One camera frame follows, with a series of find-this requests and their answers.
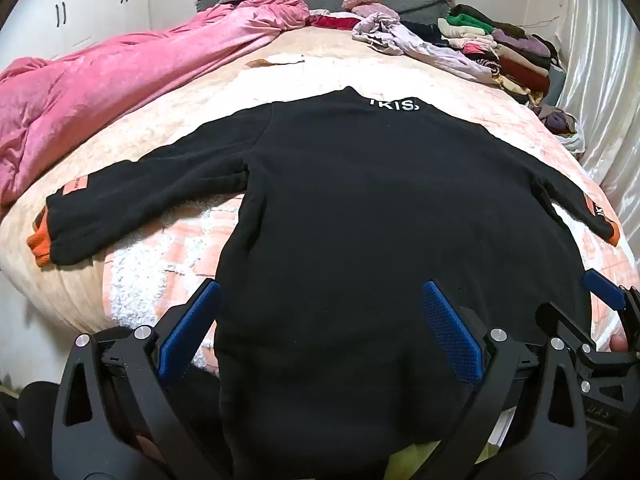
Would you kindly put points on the red garment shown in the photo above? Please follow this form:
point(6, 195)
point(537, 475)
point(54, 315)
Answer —
point(332, 22)

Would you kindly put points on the green fleece garment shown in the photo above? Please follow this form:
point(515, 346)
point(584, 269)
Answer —
point(420, 462)

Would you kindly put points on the purple cloth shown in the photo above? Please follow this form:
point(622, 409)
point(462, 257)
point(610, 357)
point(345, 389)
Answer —
point(557, 121)

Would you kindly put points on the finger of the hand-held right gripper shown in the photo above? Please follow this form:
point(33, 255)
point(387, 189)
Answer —
point(562, 322)
point(602, 287)

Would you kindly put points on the person's right hand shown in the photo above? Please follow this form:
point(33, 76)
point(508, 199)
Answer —
point(620, 342)

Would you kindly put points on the orange white plaid blanket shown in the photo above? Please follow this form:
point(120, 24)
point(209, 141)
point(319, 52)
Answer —
point(165, 260)

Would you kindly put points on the black sweatshirt with orange cuffs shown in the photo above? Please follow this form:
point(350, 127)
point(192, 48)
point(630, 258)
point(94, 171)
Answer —
point(375, 210)

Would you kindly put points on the pile of folded clothes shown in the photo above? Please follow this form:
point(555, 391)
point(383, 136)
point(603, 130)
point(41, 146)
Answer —
point(520, 60)

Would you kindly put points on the lilac garment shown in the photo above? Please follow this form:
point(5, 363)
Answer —
point(400, 40)

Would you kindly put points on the white wardrobe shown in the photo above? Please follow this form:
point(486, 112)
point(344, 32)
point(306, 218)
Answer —
point(85, 15)

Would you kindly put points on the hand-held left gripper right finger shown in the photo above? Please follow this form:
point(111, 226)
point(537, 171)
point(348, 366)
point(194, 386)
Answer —
point(450, 330)

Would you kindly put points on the white satin curtain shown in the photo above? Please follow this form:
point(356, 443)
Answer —
point(600, 60)

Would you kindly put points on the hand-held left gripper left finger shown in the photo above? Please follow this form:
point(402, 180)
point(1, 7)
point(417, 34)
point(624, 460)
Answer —
point(187, 330)

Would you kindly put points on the pink quilt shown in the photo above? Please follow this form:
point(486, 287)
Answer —
point(100, 85)

